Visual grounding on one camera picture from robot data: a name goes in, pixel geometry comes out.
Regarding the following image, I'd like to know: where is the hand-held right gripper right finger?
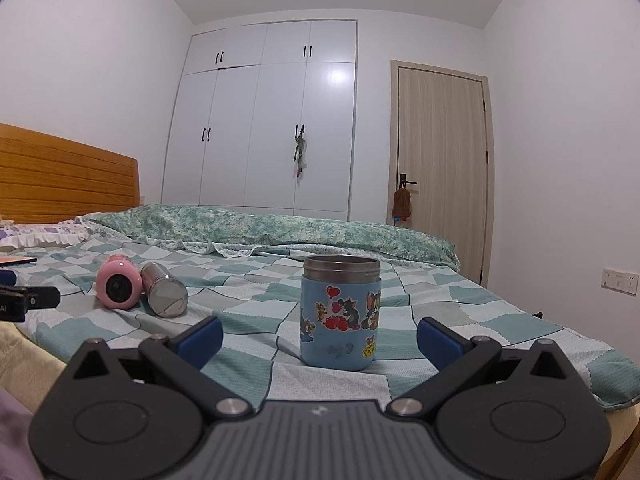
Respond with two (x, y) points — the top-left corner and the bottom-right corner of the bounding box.
(389, 316), (586, 418)

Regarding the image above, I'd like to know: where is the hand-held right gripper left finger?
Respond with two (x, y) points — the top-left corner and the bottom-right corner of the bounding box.
(55, 316), (252, 418)

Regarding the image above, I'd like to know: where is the blue cartoon sticker cup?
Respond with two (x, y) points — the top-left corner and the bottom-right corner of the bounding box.
(299, 254), (382, 372)

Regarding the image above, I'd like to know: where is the stainless steel cup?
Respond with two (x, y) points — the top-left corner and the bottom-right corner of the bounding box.
(140, 262), (189, 318)

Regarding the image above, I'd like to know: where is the pink cup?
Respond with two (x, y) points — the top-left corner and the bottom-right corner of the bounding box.
(96, 255), (146, 309)

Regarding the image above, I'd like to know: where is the purple floral pillow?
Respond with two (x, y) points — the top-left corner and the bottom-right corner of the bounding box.
(0, 220), (93, 253)

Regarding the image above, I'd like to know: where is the beige blanket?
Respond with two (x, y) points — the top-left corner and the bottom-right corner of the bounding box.
(0, 321), (71, 416)

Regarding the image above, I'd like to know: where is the wooden bed headboard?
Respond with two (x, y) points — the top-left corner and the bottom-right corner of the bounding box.
(0, 123), (140, 224)

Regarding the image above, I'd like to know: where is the purple cloth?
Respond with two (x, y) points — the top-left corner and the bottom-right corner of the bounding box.
(0, 387), (43, 480)

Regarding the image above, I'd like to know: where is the brown hanging bag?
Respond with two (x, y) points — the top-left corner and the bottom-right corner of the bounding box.
(391, 185), (414, 227)

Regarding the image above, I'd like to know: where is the green floral quilt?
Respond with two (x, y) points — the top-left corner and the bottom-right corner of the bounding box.
(75, 204), (461, 268)

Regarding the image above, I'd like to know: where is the light wooden door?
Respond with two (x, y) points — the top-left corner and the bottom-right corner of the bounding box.
(390, 59), (496, 288)

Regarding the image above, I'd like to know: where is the white wardrobe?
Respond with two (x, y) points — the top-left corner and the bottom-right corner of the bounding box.
(161, 19), (359, 223)

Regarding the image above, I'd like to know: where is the white wall socket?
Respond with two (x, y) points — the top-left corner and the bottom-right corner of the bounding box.
(601, 267), (640, 295)

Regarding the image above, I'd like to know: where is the wooden bed frame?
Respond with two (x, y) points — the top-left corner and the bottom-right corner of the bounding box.
(597, 432), (640, 480)

